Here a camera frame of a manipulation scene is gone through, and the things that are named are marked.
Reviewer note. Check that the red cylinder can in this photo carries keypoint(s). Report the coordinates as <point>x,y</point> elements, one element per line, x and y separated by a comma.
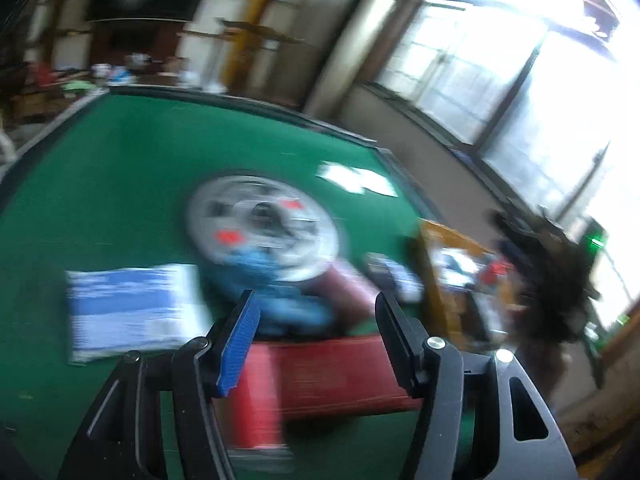
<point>255,410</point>

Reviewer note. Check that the light blue cloth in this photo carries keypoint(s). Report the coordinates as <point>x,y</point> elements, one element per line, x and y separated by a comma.
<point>280,287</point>

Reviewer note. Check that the maroon cloth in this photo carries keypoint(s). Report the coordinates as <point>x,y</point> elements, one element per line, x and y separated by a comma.
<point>347,287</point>

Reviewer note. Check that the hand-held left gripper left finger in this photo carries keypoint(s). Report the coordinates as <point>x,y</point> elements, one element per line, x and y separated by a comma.
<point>240,345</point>

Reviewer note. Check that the yellow cardboard box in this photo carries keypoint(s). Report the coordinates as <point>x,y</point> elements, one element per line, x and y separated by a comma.
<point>435,240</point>

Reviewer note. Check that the white flat packet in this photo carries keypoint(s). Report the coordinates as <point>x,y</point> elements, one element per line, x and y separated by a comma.
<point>340,175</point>
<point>380,186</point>

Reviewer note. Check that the round grey table centre panel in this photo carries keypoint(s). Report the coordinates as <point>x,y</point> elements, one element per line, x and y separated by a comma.
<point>265,200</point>

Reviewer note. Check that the dark red towel pack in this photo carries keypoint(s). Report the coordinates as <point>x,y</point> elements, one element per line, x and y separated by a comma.
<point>340,375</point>

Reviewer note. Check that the large window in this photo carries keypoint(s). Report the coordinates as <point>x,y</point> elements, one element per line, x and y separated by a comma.
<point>500,85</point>

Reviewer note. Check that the black printed packet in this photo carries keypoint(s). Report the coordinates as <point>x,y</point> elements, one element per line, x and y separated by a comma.
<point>395,272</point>

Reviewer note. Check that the white standing air conditioner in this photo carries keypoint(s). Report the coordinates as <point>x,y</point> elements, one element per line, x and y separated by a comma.
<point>360,45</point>

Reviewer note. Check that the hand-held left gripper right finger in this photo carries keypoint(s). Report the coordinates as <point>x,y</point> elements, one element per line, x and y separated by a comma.
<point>400,350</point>

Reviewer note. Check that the blue white flat pack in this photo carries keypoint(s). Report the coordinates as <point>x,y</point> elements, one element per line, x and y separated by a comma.
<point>130,310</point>

